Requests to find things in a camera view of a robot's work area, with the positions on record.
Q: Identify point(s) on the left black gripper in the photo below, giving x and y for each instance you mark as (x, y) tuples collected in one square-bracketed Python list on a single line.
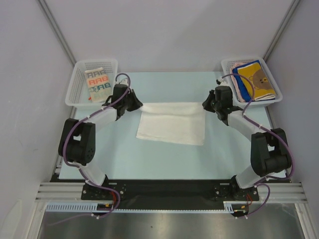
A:
[(137, 104)]

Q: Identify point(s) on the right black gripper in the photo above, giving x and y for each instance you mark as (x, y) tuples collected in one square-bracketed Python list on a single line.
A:
[(209, 104)]

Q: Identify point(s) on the white towel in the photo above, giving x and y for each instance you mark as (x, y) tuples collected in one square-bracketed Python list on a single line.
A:
[(180, 123)]

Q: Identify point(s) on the printed letters towel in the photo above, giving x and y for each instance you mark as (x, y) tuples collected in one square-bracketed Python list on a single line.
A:
[(98, 84)]

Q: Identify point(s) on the yellow brown bear towel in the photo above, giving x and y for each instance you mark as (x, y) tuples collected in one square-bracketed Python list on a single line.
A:
[(254, 73)]

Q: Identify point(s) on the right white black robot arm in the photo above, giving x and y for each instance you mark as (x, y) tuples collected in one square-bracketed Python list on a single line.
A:
[(269, 152)]

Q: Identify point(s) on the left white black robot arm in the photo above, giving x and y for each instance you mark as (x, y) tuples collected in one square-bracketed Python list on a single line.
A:
[(78, 140)]

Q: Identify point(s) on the pink towel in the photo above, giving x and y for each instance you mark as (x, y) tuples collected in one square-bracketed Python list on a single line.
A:
[(239, 96)]

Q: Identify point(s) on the left white plastic basket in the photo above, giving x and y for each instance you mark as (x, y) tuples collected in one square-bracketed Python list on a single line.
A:
[(78, 94)]

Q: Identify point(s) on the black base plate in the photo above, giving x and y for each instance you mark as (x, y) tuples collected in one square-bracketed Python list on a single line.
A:
[(169, 194)]

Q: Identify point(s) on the white slotted cable duct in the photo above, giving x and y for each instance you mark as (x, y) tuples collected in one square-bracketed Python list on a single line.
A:
[(76, 207)]

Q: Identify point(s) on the left aluminium corner post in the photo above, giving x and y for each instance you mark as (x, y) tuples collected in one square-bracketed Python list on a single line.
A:
[(44, 7)]

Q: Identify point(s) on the aluminium corner post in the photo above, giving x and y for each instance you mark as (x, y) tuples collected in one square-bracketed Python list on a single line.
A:
[(282, 27), (44, 7)]

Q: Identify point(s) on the right aluminium corner post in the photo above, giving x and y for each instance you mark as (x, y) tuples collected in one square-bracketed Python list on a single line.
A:
[(282, 27)]

